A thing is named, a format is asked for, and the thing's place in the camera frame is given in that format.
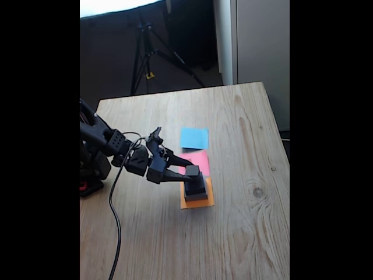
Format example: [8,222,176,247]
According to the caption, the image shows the pink paper sheet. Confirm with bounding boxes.
[178,150,210,179]

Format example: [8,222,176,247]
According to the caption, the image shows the medium black block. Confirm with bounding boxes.
[184,172,207,197]

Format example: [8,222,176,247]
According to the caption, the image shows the blue paper sheet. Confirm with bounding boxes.
[180,127,210,150]

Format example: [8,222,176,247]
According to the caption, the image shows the large flat black block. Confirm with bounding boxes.
[184,177,213,202]

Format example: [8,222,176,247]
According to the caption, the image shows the orange paper sheet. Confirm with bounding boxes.
[180,177,215,210]

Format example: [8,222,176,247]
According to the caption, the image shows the black tripod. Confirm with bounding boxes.
[129,17,207,96]

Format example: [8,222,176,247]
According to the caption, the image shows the white cabinet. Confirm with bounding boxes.
[212,0,290,132]

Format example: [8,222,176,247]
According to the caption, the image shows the bright white panel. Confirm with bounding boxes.
[80,0,164,18]

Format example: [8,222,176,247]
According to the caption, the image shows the bare circuit board camera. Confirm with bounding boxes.
[145,127,163,144]

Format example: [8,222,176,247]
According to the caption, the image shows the black camera cable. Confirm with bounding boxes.
[108,136,146,280]

